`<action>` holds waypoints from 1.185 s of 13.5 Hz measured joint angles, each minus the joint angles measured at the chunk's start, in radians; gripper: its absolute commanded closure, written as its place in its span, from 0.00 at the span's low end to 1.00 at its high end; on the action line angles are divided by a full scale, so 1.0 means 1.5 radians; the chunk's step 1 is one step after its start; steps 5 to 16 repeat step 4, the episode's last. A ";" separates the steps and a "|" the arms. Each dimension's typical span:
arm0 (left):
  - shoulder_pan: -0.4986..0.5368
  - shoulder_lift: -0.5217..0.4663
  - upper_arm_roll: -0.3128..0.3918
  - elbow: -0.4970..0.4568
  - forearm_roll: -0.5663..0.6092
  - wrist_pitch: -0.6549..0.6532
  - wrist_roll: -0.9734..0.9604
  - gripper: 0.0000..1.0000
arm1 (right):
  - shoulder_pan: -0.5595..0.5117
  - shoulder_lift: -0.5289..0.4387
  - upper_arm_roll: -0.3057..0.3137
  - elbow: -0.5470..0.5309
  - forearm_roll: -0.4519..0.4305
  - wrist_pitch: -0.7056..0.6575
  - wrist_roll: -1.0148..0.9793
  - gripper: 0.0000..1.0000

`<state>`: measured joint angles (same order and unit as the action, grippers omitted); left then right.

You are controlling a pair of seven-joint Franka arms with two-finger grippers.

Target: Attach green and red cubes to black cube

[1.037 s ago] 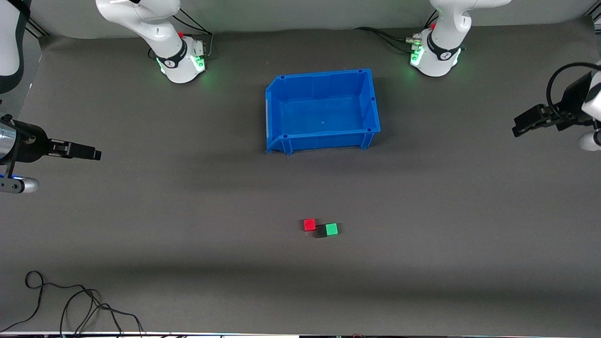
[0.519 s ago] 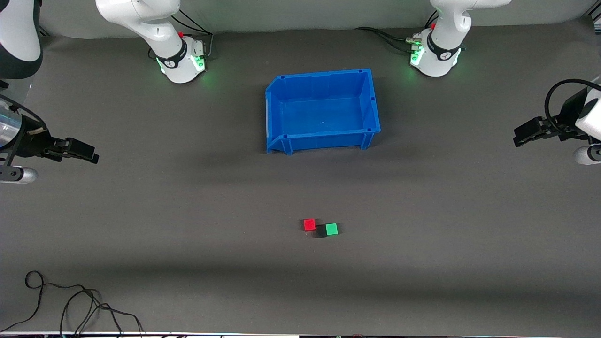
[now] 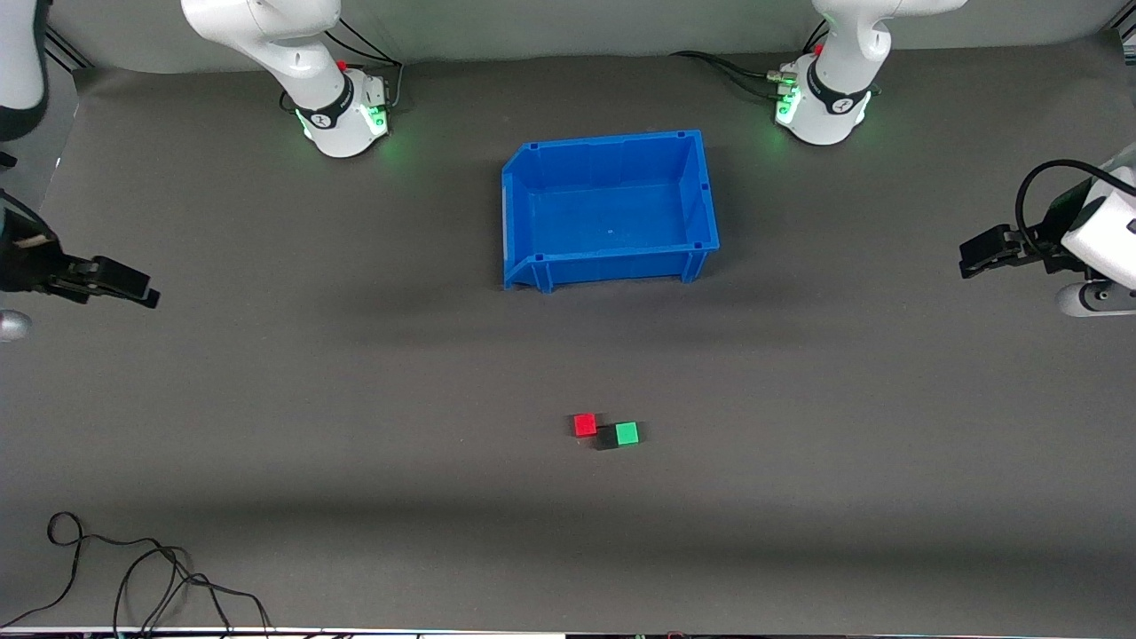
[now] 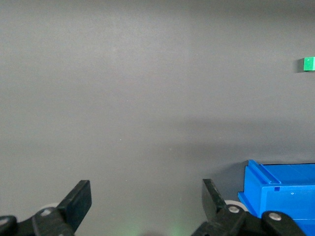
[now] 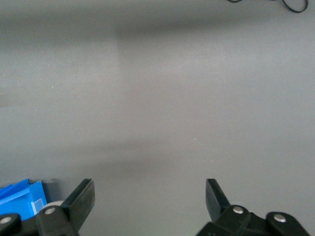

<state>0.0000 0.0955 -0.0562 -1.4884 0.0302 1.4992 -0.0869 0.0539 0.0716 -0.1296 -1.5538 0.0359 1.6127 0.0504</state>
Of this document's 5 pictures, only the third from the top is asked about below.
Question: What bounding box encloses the dark grey table mat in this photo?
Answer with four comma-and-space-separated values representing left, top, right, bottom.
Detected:
0, 35, 1136, 635

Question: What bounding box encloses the blue plastic storage bin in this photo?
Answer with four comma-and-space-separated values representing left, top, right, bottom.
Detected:
501, 130, 721, 294

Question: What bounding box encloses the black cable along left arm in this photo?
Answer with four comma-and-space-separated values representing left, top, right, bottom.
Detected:
1015, 159, 1136, 267

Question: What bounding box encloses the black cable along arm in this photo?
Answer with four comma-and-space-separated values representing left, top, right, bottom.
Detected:
0, 188, 56, 242
1015, 159, 1136, 267

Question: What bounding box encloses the black cable along right arm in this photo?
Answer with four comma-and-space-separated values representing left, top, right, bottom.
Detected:
0, 188, 56, 242

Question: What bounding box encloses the loose thin black cable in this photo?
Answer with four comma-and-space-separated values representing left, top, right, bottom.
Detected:
0, 511, 272, 639

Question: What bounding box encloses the black right arm base cable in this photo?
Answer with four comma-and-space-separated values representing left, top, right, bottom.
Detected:
330, 12, 406, 114

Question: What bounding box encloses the black arm base cable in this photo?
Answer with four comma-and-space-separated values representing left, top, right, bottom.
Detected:
670, 27, 831, 100
330, 12, 406, 114

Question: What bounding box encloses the black left arm base cable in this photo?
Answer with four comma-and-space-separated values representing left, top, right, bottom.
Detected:
670, 27, 831, 100

